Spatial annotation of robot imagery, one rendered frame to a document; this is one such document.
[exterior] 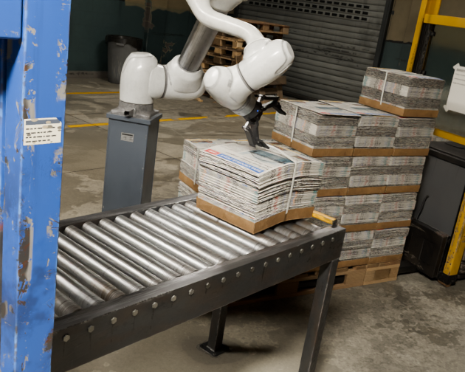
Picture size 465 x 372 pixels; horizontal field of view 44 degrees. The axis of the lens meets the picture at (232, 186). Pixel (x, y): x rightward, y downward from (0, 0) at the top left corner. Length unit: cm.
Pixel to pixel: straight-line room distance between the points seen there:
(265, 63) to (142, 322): 84
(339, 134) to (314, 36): 782
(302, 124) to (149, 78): 93
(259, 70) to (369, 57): 851
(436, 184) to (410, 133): 73
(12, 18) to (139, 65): 175
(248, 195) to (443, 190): 234
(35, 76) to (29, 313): 39
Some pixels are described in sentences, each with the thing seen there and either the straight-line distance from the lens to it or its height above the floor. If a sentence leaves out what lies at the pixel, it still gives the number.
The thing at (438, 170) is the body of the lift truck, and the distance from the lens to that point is 413.
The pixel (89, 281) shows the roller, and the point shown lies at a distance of 160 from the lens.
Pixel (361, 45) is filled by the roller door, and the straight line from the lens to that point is 1038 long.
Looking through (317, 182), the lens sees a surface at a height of 94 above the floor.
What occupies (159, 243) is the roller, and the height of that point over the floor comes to 79.
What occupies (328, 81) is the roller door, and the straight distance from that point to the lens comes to 1068.
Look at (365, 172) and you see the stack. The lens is 336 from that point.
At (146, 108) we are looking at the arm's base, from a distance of 264.
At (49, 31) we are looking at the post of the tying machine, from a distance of 90.
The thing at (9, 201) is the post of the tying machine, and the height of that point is 120.
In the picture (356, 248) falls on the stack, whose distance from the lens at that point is 353.
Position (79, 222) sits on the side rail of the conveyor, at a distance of 194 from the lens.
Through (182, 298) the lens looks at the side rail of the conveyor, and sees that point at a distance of 161.
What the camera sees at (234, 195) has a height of 91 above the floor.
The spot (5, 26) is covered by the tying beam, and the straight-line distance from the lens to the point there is 87.
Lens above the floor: 154
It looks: 17 degrees down
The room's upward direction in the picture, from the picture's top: 8 degrees clockwise
